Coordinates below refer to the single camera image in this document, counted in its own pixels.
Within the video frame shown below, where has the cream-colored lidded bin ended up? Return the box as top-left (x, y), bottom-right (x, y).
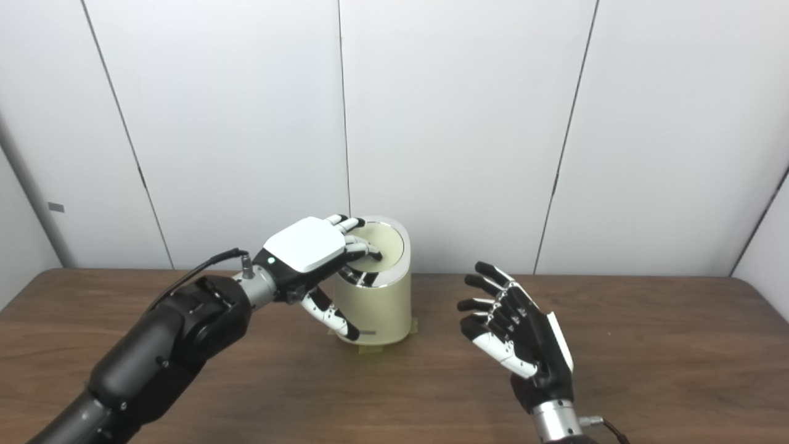
top-left (333, 215), bottom-right (412, 347)

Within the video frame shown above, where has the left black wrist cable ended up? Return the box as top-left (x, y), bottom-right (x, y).
top-left (147, 248), bottom-right (255, 312)

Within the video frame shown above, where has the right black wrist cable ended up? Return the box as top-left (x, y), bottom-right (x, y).
top-left (579, 416), bottom-right (631, 444)

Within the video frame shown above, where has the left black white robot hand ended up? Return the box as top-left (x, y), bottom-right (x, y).
top-left (253, 214), bottom-right (383, 342)

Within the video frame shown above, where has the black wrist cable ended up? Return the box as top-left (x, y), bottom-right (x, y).
top-left (147, 248), bottom-right (255, 312)
top-left (579, 416), bottom-right (631, 444)

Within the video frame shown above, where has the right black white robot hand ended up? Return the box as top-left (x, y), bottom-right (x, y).
top-left (457, 261), bottom-right (575, 415)

